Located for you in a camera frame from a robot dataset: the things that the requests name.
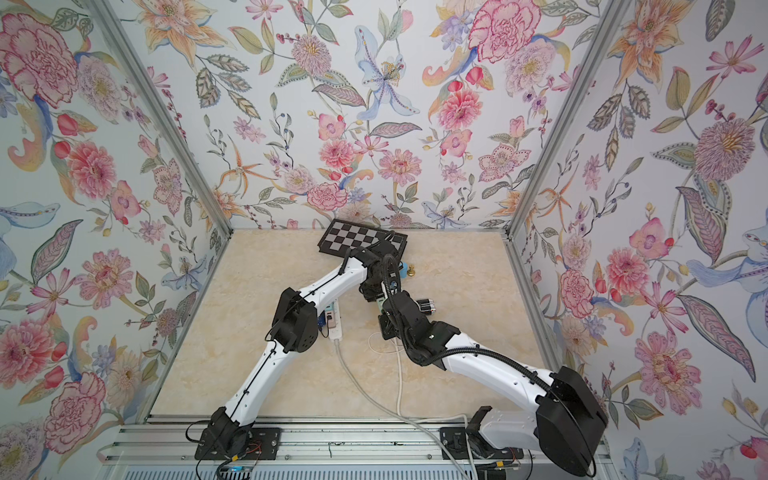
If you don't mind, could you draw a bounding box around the thin white USB cable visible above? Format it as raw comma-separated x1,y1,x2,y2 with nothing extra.
367,331,400,356

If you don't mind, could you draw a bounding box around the black electric shaver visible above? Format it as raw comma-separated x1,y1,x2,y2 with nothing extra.
417,299,436,315

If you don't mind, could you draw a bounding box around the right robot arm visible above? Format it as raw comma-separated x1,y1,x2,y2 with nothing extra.
379,291,608,477

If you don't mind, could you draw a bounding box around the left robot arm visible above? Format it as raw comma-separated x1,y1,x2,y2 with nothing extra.
194,240,401,461

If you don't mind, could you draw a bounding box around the black white chessboard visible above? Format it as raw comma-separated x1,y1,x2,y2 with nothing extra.
318,219,407,260

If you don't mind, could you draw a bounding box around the white power strip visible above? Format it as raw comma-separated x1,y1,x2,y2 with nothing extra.
324,301,343,342

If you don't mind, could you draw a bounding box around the brown charger on white strip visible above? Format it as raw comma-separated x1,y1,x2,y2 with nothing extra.
325,311,338,331

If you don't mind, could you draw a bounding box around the white power strip cord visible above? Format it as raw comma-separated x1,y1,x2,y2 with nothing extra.
392,338,481,480

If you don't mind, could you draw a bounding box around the grey power strip cord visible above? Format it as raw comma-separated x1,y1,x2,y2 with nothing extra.
333,338,475,480

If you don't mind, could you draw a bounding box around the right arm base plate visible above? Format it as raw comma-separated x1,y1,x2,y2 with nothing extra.
439,420,525,460

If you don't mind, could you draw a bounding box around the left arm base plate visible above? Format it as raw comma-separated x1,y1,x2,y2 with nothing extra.
194,423,282,461

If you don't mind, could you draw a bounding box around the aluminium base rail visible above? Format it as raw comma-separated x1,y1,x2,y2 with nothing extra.
95,419,619,480

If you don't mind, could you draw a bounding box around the right aluminium corner post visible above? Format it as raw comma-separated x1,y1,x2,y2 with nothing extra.
502,1,630,244

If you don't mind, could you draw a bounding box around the aluminium corner post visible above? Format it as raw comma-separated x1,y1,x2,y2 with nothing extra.
502,1,630,244
83,0,234,243

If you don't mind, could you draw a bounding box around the left aluminium corner post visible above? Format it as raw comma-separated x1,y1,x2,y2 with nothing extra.
83,0,234,243

